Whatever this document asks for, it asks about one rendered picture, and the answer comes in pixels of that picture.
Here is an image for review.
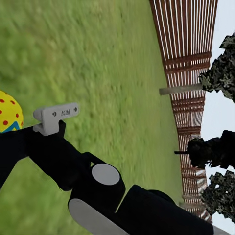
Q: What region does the easter egg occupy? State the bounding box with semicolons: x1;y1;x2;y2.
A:
0;91;24;134

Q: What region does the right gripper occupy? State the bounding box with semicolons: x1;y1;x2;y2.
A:
19;120;72;174

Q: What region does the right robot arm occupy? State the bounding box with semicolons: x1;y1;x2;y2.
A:
19;101;231;235

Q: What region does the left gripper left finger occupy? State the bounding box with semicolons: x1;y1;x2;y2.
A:
0;130;25;189

